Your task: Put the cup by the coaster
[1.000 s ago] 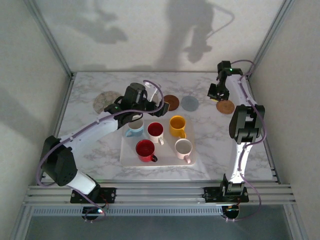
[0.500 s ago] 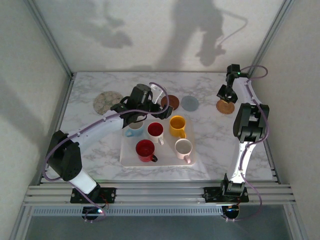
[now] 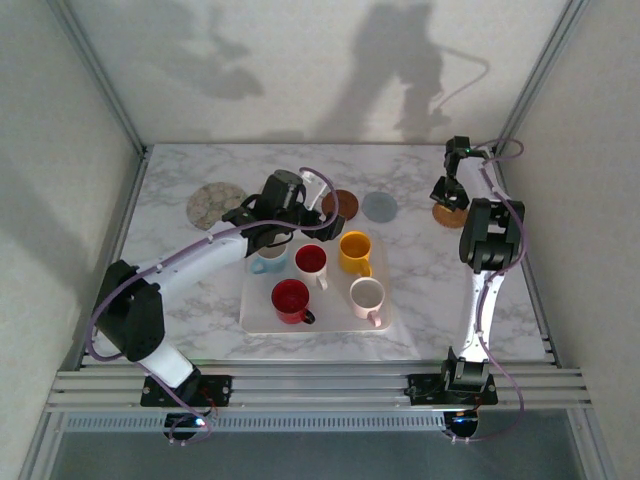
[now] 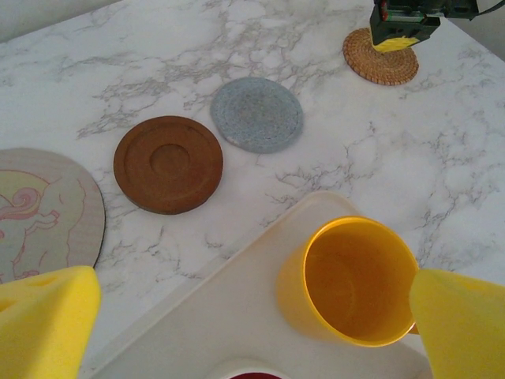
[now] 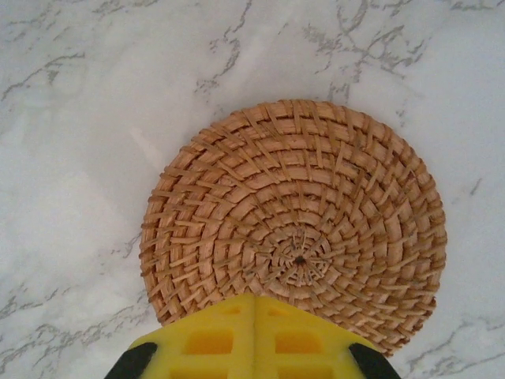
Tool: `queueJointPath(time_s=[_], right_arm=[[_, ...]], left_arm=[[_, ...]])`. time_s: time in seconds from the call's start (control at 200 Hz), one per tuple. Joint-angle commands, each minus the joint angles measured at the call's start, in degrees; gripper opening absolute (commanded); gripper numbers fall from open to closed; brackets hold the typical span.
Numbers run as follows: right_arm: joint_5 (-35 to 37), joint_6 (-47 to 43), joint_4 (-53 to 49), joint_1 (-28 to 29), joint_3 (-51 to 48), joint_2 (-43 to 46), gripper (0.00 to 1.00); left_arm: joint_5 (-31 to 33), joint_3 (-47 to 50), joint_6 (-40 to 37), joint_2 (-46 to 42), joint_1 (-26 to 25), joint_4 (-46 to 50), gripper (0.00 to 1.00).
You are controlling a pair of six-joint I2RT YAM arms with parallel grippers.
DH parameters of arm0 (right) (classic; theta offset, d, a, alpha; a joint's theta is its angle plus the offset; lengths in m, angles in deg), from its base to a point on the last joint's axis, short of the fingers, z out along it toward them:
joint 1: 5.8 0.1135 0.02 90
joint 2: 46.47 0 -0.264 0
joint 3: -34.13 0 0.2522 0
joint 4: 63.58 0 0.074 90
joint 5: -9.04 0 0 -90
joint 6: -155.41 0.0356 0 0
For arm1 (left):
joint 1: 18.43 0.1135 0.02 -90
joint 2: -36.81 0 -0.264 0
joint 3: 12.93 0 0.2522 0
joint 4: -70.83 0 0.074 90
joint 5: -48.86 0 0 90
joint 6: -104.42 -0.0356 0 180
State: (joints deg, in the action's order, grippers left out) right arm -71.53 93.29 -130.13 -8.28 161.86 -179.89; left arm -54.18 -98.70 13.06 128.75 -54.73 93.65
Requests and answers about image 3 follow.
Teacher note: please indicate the aluminium left frame post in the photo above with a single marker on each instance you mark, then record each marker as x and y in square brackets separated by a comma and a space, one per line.
[95, 70]

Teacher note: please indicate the pale pink mug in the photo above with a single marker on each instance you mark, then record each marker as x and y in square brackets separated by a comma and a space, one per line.
[367, 295]

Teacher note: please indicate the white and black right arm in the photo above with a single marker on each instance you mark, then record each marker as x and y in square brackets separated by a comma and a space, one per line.
[480, 310]

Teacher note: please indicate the aluminium front frame rails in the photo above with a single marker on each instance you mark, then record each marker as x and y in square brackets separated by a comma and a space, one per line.
[325, 390]

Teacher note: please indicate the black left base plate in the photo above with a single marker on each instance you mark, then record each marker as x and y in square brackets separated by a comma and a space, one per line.
[220, 387]

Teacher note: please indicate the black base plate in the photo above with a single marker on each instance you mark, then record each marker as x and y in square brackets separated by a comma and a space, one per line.
[425, 390]
[220, 387]

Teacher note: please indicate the white mug red inside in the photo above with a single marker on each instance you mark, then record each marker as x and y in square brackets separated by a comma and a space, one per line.
[310, 257]

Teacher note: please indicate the round brown wooden coaster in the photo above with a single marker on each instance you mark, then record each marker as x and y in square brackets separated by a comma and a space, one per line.
[347, 202]

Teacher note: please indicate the white rectangular tray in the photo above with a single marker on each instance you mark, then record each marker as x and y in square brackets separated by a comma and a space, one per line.
[335, 320]

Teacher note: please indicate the aluminium right frame post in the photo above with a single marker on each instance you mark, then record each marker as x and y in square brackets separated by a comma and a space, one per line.
[540, 70]

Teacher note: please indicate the round grey coaster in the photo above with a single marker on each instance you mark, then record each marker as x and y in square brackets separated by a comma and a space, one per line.
[380, 206]

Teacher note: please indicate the yellow mug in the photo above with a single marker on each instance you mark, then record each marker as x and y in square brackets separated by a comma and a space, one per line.
[355, 250]

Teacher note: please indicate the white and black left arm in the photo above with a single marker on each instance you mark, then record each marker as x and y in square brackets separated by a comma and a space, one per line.
[190, 260]

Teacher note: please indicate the round speckled coaster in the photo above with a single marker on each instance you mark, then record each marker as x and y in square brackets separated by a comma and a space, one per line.
[212, 202]

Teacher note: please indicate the aluminium frame post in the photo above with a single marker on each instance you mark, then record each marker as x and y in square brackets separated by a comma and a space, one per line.
[540, 70]
[95, 70]

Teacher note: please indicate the round orange woven coaster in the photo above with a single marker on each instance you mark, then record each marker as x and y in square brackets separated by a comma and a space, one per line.
[450, 221]

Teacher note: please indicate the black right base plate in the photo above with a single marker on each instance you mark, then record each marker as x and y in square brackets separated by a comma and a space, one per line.
[425, 390]

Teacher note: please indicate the pale blue mug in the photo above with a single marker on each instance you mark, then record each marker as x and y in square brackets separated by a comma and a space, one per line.
[272, 262]

